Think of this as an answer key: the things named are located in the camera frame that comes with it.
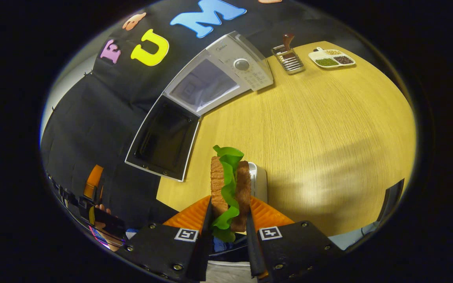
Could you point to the white microwave oven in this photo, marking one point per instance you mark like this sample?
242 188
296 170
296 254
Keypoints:
226 49

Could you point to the brown wooden spoon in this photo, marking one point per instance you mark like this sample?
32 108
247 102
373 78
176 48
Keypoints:
288 41

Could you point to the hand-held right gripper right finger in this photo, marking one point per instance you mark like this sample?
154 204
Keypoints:
252 251

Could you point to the white divided bean dish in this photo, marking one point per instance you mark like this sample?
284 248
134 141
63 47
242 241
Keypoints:
330 61

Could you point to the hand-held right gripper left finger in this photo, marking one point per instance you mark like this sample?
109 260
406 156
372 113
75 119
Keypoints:
205 255

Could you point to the toy sandwich with lettuce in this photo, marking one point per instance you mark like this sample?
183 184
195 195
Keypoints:
243 188

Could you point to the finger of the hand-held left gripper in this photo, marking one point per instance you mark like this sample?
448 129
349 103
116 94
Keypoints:
93 181

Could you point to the white slotted plate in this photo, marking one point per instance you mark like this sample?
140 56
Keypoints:
260 181

